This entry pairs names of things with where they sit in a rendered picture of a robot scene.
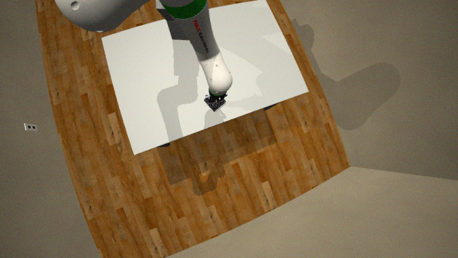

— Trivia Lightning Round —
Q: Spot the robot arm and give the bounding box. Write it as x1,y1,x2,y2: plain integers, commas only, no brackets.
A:
55,0,232,99

